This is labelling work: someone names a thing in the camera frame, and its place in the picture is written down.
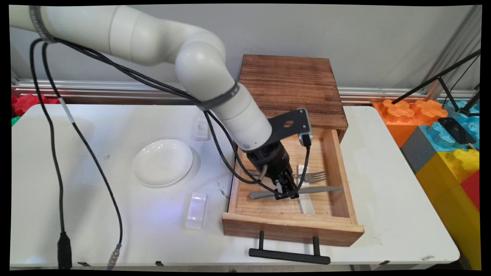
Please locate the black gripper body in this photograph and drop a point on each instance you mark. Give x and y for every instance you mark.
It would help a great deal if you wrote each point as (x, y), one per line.
(272, 161)

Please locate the black smartphone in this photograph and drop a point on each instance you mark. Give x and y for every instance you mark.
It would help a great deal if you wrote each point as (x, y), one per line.
(456, 131)

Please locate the white ceramic cutlery rest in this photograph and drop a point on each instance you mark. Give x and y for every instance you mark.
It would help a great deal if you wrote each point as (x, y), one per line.
(201, 132)
(303, 168)
(307, 207)
(196, 212)

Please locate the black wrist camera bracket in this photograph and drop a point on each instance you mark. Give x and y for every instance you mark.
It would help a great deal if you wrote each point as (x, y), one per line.
(295, 119)

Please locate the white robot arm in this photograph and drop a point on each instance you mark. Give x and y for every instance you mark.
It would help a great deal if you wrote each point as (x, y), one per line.
(153, 34)

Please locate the dark wooden cabinet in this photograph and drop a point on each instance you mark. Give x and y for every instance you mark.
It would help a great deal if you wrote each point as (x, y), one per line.
(291, 80)

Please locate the grey foam block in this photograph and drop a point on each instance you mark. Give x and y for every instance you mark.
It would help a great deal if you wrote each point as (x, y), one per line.
(416, 151)

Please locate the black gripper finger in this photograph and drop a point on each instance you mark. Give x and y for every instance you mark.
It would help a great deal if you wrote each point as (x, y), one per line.
(281, 189)
(293, 186)

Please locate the green foam block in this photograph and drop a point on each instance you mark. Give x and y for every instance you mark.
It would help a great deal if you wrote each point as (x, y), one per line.
(15, 121)

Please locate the aluminium rail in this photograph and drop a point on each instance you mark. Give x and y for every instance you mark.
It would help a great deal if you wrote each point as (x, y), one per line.
(115, 89)

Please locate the red foam block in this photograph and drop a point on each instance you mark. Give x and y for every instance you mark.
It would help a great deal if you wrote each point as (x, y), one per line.
(30, 104)
(472, 189)

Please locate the silver fork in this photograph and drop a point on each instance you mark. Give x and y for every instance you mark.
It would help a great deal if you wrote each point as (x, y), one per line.
(316, 176)

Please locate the blue foam block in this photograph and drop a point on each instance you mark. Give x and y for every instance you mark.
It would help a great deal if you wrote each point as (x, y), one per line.
(437, 140)

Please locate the orange foam block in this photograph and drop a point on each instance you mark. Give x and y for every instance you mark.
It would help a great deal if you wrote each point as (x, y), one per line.
(399, 119)

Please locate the white round plate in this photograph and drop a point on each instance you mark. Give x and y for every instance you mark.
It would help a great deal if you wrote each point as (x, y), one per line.
(163, 163)

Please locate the black tripod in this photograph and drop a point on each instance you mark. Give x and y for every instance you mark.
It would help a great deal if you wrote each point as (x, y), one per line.
(433, 79)

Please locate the silver table knife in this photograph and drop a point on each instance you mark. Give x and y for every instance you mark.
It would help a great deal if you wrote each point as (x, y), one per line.
(322, 189)

